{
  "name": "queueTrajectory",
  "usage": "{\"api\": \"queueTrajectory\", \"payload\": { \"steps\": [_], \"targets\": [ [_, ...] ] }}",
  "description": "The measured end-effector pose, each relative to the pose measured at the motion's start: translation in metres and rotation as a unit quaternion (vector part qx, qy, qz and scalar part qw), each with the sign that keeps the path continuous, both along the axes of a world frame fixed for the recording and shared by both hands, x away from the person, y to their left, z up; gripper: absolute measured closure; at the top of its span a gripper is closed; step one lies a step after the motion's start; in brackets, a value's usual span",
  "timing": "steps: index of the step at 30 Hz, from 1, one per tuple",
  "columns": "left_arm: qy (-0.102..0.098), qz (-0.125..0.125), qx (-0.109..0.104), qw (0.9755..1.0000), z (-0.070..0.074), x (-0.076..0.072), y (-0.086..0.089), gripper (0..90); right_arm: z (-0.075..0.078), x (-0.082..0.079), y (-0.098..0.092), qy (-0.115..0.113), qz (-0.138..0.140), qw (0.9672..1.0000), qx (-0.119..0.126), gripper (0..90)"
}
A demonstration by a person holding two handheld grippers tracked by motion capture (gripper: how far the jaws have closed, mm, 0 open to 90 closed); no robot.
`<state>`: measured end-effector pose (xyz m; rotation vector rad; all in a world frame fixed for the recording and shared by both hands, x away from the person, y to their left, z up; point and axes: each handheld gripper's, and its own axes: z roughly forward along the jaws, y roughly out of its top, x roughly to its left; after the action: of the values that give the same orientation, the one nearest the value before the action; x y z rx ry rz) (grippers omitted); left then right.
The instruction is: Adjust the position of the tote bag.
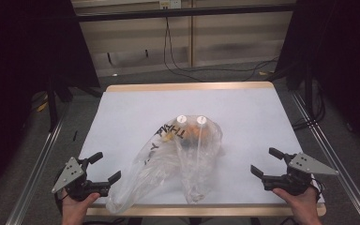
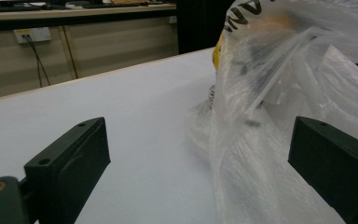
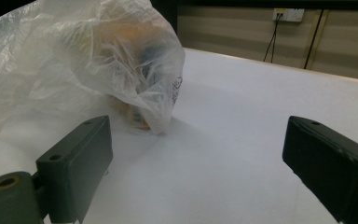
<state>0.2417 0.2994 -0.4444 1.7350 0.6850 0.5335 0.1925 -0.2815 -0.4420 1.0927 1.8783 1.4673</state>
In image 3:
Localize orange juice bottle white cap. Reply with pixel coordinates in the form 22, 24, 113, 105
105, 18, 176, 131

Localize black socket cable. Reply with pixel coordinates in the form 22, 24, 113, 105
263, 13, 282, 63
270, 18, 282, 63

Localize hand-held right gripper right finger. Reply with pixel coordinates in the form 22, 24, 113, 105
282, 116, 358, 224

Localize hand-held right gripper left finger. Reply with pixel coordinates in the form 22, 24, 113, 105
36, 115, 114, 224

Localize white table mat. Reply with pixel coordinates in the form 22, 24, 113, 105
0, 47, 358, 224

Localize white wall socket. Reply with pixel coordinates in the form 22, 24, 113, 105
272, 7, 306, 23

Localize black wall cable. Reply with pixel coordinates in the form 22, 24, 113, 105
303, 8, 324, 70

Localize clear plastic bag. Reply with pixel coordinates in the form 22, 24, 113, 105
0, 0, 186, 157

